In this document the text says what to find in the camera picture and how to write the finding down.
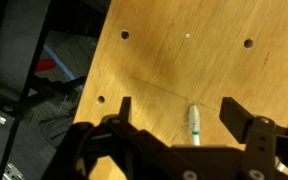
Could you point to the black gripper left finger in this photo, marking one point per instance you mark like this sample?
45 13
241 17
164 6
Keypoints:
125 112

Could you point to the orange handled clamp far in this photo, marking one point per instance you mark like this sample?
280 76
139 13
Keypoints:
45 64

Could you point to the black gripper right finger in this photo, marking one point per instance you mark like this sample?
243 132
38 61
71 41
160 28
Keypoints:
235 118

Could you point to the black perforated mounting board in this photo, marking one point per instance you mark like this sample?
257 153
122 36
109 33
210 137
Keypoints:
22 36

